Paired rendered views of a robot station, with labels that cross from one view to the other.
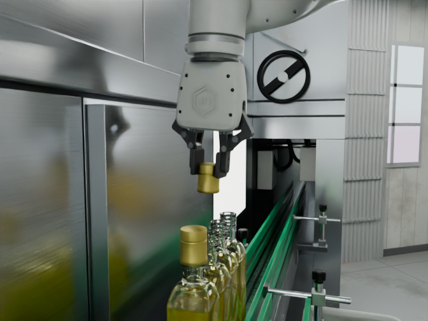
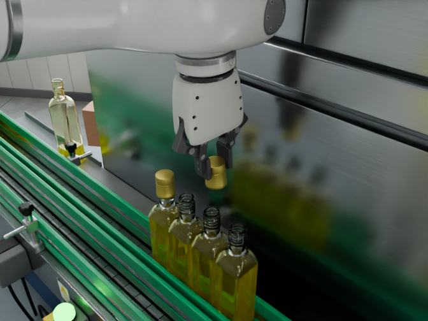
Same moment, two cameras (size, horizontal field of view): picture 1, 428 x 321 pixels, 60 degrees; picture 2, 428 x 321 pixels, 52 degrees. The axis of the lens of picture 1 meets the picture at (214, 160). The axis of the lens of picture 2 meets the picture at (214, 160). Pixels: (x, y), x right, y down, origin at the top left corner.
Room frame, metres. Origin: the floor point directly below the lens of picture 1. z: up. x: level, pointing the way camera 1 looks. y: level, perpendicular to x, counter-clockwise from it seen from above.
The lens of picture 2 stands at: (0.83, -0.51, 1.79)
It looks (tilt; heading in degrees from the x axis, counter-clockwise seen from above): 33 degrees down; 117
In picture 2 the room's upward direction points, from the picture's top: straight up
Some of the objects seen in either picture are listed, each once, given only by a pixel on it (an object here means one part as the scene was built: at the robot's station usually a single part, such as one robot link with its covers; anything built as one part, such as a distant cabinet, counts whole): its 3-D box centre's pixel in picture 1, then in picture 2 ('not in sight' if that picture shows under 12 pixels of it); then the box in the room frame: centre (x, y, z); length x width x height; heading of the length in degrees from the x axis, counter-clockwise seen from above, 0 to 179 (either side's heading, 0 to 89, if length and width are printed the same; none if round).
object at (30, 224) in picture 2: not in sight; (21, 233); (0.12, -0.05, 1.11); 0.07 x 0.04 x 0.13; 73
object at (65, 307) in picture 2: not in sight; (64, 313); (0.28, -0.12, 1.01); 0.04 x 0.04 x 0.03
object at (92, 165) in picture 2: not in sight; (91, 183); (0.03, 0.27, 1.01); 0.95 x 0.09 x 0.11; 163
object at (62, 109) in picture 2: not in sight; (65, 123); (-0.05, 0.29, 1.18); 0.06 x 0.06 x 0.26; 82
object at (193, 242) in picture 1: (193, 244); (165, 183); (0.46, 0.03, 1.31); 0.04 x 0.04 x 0.04
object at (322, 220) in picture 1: (315, 234); not in sight; (1.32, -0.37, 1.07); 0.17 x 0.05 x 0.23; 73
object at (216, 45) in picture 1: (214, 49); (206, 57); (0.56, 0.00, 1.57); 0.09 x 0.08 x 0.03; 65
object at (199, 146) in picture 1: (191, 151); (229, 145); (0.58, 0.04, 1.42); 0.03 x 0.03 x 0.07; 64
